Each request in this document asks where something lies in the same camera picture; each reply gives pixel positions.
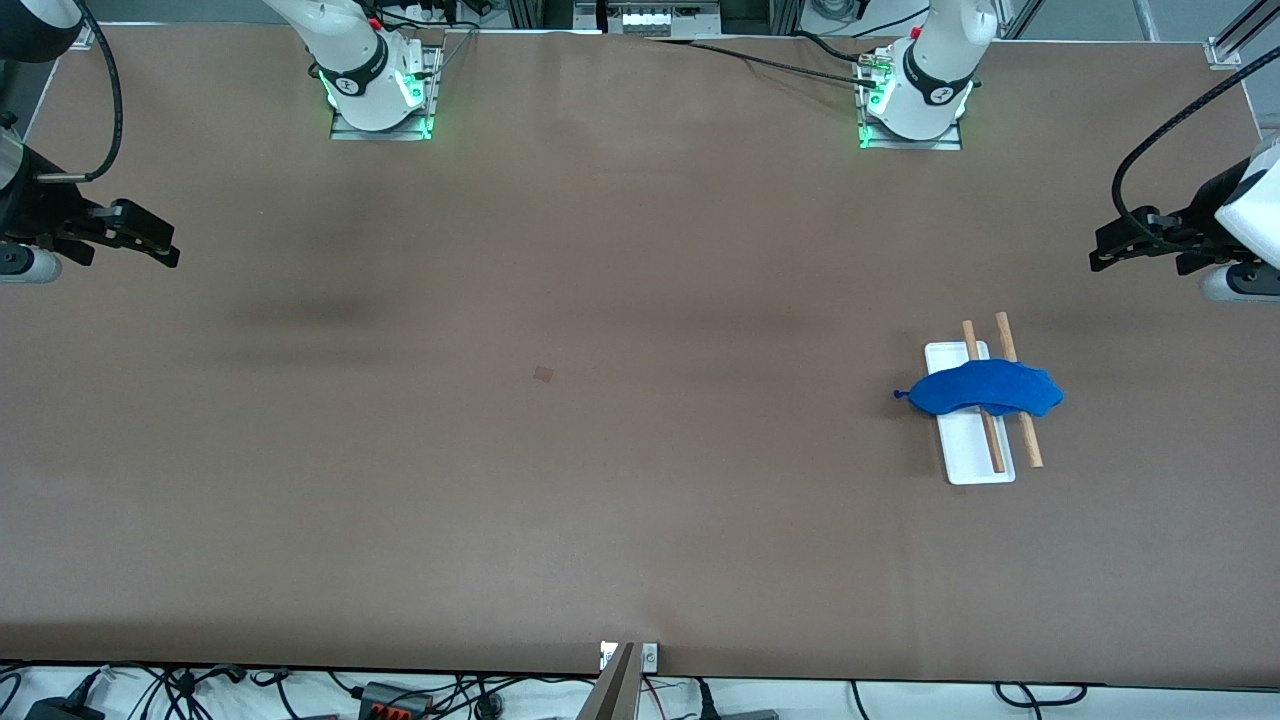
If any blue microfibre towel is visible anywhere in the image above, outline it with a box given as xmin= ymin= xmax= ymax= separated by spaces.
xmin=893 ymin=360 xmax=1065 ymax=418

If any white rack with wooden rods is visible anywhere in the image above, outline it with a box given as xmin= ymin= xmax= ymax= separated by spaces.
xmin=924 ymin=312 xmax=1045 ymax=487

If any diagonal aluminium extrusion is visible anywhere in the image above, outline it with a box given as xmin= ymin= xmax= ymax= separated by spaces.
xmin=1215 ymin=0 xmax=1280 ymax=56

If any black adapter with orange plugs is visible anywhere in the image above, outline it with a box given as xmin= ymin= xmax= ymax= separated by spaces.
xmin=358 ymin=682 xmax=434 ymax=720

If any white power strip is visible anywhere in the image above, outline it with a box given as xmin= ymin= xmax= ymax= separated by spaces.
xmin=603 ymin=0 xmax=723 ymax=37

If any grey aluminium bar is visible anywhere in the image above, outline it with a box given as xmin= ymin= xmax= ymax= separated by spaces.
xmin=577 ymin=643 xmax=641 ymax=720

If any left arm black wrist cable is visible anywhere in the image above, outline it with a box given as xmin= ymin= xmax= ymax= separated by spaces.
xmin=1112 ymin=45 xmax=1280 ymax=256

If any arm black wrist cable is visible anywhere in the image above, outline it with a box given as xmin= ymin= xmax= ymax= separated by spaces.
xmin=1112 ymin=45 xmax=1280 ymax=256
xmin=33 ymin=0 xmax=124 ymax=184

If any right arm black wrist cable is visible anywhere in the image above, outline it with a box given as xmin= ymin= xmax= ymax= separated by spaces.
xmin=33 ymin=0 xmax=124 ymax=184

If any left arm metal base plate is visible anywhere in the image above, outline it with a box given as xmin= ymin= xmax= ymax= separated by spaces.
xmin=857 ymin=118 xmax=964 ymax=152

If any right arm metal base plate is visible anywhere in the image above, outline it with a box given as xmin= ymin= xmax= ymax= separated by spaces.
xmin=330 ymin=40 xmax=446 ymax=142

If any short black table cable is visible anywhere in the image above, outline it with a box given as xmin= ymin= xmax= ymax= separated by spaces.
xmin=793 ymin=30 xmax=887 ymax=64

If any long black table cable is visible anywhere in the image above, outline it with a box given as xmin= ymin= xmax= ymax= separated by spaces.
xmin=648 ymin=38 xmax=886 ymax=89

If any looped black floor cable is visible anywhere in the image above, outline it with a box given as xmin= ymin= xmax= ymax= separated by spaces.
xmin=993 ymin=682 xmax=1091 ymax=708

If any metal table edge bracket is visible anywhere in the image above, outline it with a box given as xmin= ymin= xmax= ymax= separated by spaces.
xmin=600 ymin=642 xmax=660 ymax=673

